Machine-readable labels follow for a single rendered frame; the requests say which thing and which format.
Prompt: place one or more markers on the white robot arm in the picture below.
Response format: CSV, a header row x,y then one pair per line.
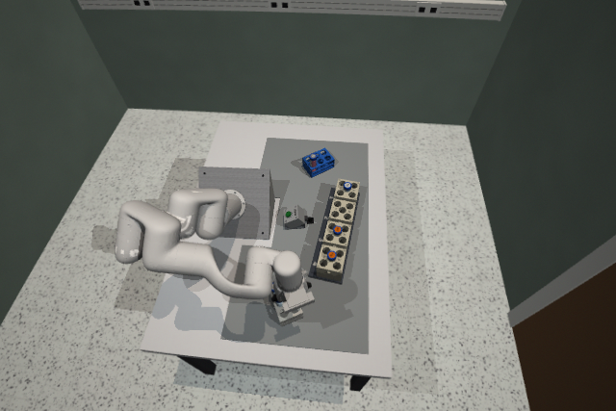
x,y
157,243

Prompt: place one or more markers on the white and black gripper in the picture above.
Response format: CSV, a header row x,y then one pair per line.
x,y
279,294

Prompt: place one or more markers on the grey flat mat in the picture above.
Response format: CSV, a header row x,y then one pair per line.
x,y
338,320

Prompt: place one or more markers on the blue tube rack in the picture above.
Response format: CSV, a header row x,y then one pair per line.
x,y
324,162

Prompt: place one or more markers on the beige square adapter with holes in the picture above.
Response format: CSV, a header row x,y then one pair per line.
x,y
347,196
331,240
342,211

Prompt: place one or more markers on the white tube rack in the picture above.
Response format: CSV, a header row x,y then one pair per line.
x,y
288,318

